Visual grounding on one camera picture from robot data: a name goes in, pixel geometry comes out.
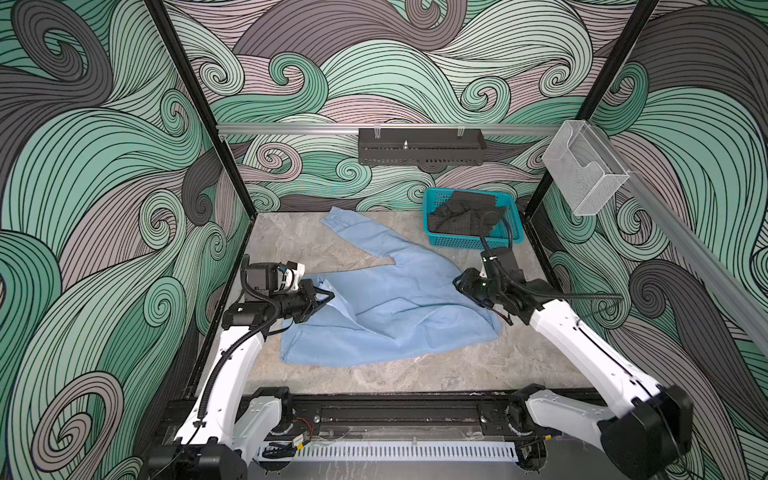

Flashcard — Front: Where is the white slotted cable duct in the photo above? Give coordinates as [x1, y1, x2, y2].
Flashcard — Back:
[277, 441, 518, 463]

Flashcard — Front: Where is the dark grey shirt in basket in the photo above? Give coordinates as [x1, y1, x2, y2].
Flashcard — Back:
[427, 191, 507, 237]

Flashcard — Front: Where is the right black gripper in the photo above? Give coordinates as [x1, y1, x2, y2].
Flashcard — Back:
[451, 266, 508, 309]

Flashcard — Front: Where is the black perforated wall tray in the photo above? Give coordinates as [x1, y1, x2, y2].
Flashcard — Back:
[357, 127, 488, 168]

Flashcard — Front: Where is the light blue long sleeve shirt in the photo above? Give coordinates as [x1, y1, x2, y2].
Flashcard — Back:
[280, 208, 502, 367]

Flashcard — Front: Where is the clear plastic wall bin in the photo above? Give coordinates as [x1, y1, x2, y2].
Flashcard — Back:
[542, 120, 629, 217]

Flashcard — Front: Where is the red black wire bundle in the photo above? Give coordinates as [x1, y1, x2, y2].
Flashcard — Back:
[261, 419, 316, 461]

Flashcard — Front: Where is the right aluminium rail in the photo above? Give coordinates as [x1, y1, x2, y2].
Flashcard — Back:
[596, 129, 767, 351]

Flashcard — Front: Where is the black front mounting rail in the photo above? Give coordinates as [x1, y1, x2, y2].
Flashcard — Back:
[157, 391, 637, 439]

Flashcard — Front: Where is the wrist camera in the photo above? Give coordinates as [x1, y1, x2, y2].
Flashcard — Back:
[481, 248, 520, 277]
[244, 261, 306, 296]

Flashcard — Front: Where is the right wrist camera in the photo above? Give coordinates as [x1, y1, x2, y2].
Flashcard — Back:
[481, 248, 520, 277]

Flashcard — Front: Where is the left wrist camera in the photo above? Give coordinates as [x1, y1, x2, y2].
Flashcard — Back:
[244, 261, 306, 296]

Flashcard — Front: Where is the teal plastic basket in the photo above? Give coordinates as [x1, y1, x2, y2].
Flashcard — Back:
[422, 188, 524, 250]

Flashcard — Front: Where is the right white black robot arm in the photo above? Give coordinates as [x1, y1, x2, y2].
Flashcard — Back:
[453, 268, 694, 479]

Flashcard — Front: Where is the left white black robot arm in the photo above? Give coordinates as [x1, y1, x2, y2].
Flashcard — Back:
[144, 280, 335, 479]

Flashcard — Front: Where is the back aluminium rail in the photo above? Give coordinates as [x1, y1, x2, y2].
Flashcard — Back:
[216, 122, 560, 137]

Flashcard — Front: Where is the aluminium rail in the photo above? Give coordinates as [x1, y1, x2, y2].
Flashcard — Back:
[216, 122, 560, 137]
[596, 129, 767, 351]

